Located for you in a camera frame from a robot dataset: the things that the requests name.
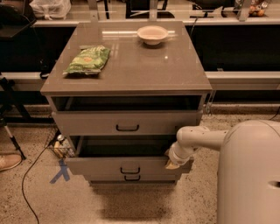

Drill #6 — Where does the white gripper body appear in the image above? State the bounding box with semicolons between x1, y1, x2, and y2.
168;142;193;166

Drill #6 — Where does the grey drawer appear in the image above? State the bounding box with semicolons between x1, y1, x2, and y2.
85;174;180;182
52;111;202;136
66;135;193;176

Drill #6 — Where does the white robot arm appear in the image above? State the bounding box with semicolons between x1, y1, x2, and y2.
165;120;280;224

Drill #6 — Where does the grey drawer cabinet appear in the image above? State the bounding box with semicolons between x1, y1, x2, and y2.
39;20;213;186

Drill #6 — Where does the blue tape cross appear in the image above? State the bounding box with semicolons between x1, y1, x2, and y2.
50;159;70;184

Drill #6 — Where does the white bowl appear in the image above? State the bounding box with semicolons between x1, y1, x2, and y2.
137;25;168;46

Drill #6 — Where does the green chip bag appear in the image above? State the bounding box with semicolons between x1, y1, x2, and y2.
64;45;110;75

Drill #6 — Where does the tan shoe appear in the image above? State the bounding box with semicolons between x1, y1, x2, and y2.
0;154;22;172

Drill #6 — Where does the fruit pile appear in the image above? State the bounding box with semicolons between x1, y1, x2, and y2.
248;1;269;17

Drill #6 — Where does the black tripod leg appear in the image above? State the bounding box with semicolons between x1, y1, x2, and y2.
0;78;26;160

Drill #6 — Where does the white plastic bag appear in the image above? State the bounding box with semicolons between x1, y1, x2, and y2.
30;0;71;20

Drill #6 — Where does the wire basket with items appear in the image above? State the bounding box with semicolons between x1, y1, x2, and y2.
45;129;75;158

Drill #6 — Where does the black floor cable left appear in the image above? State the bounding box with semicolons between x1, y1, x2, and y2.
21;145;51;224

